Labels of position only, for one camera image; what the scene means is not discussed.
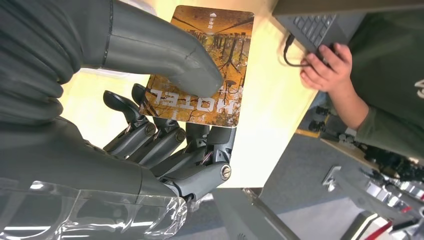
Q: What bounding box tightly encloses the person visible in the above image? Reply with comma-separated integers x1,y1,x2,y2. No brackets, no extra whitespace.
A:
299,8,424,163

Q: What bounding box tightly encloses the grey laptop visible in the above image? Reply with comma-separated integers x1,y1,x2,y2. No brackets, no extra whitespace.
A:
271,0,424,64

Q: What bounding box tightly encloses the clear plastic wrist cover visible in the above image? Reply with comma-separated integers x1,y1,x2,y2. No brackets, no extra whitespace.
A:
0,180,188,240

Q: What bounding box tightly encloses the black laptop cable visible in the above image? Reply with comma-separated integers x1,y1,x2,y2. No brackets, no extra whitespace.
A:
283,33,311,68

